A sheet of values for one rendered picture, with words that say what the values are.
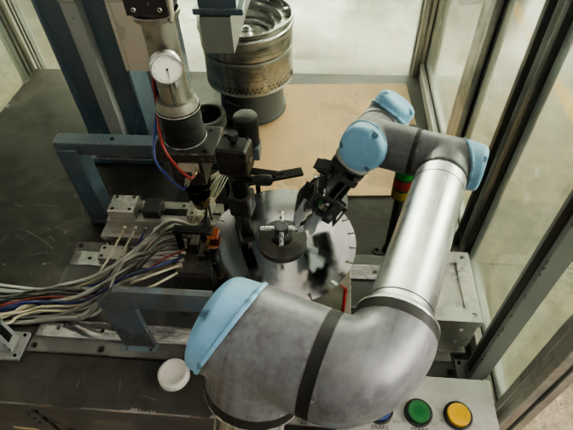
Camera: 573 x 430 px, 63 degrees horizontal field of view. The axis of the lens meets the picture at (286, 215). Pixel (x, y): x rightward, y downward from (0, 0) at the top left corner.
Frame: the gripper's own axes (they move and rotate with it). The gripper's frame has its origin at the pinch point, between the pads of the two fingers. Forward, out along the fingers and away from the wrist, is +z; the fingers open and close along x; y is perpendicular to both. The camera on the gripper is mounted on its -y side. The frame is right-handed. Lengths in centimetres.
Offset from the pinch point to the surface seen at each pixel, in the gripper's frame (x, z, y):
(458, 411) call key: 34.2, -2.7, 32.6
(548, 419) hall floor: 126, 39, -17
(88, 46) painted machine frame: -64, 7, -39
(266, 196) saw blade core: -7.0, 5.5, -12.3
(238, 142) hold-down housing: -21.3, -16.8, 9.4
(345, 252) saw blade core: 11.3, -1.5, 3.1
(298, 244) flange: 1.6, 2.8, 2.7
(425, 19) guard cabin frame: 24, -36, -100
